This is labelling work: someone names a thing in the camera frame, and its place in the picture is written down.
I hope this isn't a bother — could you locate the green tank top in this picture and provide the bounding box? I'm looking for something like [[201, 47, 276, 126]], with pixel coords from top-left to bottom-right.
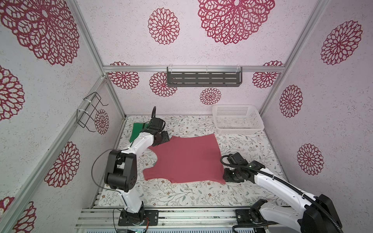
[[129, 122, 149, 143]]

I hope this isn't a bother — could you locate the pink tank top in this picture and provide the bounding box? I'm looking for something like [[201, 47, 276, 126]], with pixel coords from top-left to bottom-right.
[[143, 134, 226, 184]]

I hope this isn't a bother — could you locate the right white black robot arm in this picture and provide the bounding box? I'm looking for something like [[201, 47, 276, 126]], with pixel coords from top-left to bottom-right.
[[223, 161, 343, 233]]

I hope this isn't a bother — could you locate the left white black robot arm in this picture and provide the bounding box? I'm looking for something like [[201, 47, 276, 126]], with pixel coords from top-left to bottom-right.
[[104, 130, 170, 214]]

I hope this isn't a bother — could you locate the white plastic basket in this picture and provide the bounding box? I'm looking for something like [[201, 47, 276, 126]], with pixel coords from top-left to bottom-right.
[[212, 104, 265, 135]]

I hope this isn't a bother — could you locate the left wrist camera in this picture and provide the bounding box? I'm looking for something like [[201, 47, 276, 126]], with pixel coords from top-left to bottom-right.
[[148, 117, 166, 132]]

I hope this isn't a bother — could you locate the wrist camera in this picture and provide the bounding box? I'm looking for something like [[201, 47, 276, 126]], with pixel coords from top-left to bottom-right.
[[227, 152, 249, 166], [148, 117, 166, 132]]

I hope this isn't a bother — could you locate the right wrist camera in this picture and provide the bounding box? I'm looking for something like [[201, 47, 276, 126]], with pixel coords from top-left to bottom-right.
[[227, 152, 249, 166]]

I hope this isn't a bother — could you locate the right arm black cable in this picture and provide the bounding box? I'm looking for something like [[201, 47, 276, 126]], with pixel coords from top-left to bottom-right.
[[220, 154, 344, 233]]

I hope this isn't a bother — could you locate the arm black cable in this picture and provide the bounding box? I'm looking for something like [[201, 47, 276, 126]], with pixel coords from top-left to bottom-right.
[[91, 106, 158, 233], [220, 154, 344, 233]]

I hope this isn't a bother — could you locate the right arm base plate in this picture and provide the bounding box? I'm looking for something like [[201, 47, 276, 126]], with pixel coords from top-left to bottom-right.
[[236, 209, 276, 227]]

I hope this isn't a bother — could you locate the grey slotted wall shelf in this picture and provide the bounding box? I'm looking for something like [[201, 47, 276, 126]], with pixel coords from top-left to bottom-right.
[[166, 67, 242, 87]]

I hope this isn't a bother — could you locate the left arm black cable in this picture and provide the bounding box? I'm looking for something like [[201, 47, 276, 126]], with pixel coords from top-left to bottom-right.
[[91, 106, 158, 233]]

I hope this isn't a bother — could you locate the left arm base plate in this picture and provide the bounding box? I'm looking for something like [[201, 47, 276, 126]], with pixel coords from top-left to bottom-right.
[[118, 210, 159, 227]]

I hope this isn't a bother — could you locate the black wire wall rack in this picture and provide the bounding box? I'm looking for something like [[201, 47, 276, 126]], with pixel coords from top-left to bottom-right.
[[76, 92, 110, 135]]

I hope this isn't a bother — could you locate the aluminium mounting rail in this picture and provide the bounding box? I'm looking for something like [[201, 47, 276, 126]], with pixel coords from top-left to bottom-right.
[[75, 206, 250, 230]]

